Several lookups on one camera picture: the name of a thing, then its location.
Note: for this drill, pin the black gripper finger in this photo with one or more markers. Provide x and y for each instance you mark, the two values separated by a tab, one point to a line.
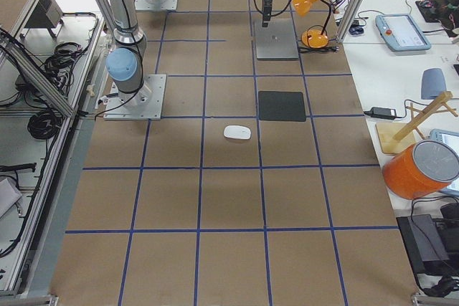
264	13
269	9

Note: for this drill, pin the blue teach pendant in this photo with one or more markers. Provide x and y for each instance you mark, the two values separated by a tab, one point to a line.
401	33

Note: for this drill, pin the wooden stand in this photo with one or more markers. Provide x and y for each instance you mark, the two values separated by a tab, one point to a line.
394	137

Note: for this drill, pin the black power adapter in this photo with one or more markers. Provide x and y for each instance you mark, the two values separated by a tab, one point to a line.
382	113

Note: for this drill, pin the orange bucket grey lid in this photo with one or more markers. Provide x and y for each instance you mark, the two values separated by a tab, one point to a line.
421	169

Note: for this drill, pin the grey closed laptop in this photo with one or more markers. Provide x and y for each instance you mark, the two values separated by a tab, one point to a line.
277	41

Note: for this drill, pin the orange desk lamp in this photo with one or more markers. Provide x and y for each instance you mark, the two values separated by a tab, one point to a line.
315	37

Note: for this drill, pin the white computer mouse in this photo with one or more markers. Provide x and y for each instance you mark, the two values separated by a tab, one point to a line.
237	132

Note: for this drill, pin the black mousepad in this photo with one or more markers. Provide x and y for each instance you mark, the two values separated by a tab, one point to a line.
281	106

